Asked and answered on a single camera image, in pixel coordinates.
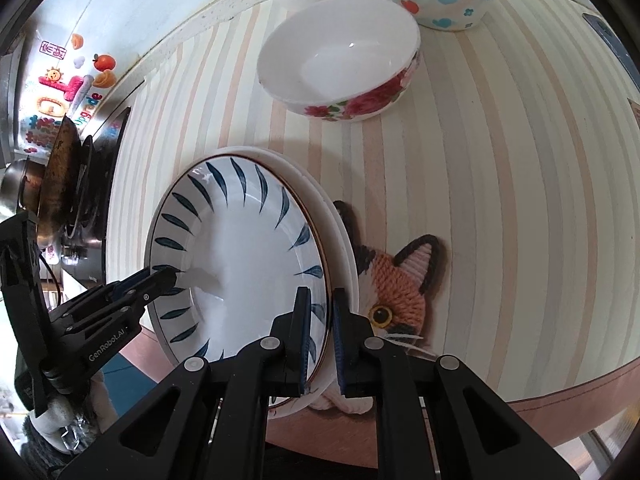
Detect colourful wall sticker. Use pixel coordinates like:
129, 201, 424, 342
15, 32, 118, 158

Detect striped table mat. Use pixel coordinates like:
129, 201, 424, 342
105, 0, 639, 400

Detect knitted cat shaped mat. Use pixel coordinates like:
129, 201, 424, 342
307, 199, 446, 415

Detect dark frying pan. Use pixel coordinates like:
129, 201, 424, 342
37, 117, 81, 248

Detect small brown card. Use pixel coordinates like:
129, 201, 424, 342
628, 99, 640, 128

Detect blue smartphone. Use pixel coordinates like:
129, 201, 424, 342
582, 13, 640, 90

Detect white plate grey flower print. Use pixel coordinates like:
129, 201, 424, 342
209, 145, 360, 418

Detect white bowl red roses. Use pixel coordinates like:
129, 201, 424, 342
257, 0, 421, 122

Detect steel pot with lid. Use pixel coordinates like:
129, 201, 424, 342
1, 157, 46, 217

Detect white plate blue leaf pattern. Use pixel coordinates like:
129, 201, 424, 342
145, 153, 330, 385

